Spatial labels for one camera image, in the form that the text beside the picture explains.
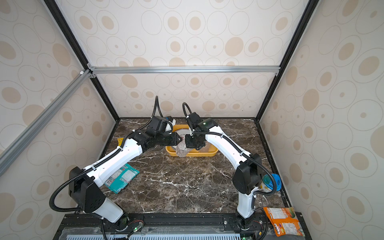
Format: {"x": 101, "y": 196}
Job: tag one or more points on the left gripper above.
{"x": 176, "y": 140}

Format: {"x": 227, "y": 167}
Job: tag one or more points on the teal packet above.
{"x": 120, "y": 179}

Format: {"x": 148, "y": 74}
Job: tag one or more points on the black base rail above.
{"x": 167, "y": 227}

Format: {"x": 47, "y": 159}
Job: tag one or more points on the clear cup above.
{"x": 182, "y": 150}

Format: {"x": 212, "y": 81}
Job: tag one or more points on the orange snack packet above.
{"x": 284, "y": 221}

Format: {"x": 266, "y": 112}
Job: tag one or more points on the horizontal aluminium rail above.
{"x": 185, "y": 70}

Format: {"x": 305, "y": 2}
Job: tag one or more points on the yellow snack bag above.
{"x": 120, "y": 141}

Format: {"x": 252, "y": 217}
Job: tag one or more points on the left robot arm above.
{"x": 84, "y": 184}

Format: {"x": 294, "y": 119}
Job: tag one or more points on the diagonal aluminium rail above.
{"x": 25, "y": 138}

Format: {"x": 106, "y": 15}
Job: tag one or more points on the yellow plastic bin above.
{"x": 208, "y": 151}

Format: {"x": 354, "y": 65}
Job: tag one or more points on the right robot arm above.
{"x": 248, "y": 167}

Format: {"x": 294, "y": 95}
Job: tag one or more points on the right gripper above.
{"x": 189, "y": 145}

